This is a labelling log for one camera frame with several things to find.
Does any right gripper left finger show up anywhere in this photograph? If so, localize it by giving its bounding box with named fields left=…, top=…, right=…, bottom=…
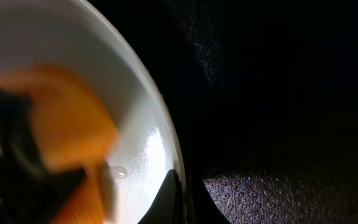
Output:
left=139, top=169, right=182, bottom=224

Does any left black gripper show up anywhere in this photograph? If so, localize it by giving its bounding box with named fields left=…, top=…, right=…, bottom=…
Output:
left=0, top=89, right=85, bottom=224

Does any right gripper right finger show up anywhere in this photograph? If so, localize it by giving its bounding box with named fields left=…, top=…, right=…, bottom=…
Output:
left=187, top=177, right=229, bottom=224

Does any green and orange sponge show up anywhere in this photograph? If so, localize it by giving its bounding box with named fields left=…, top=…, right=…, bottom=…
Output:
left=0, top=65, right=119, bottom=224

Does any light blue plate top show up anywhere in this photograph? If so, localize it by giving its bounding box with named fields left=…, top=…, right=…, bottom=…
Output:
left=0, top=0, right=186, bottom=223

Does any round black tray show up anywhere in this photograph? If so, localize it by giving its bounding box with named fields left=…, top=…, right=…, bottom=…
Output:
left=93, top=0, right=358, bottom=223

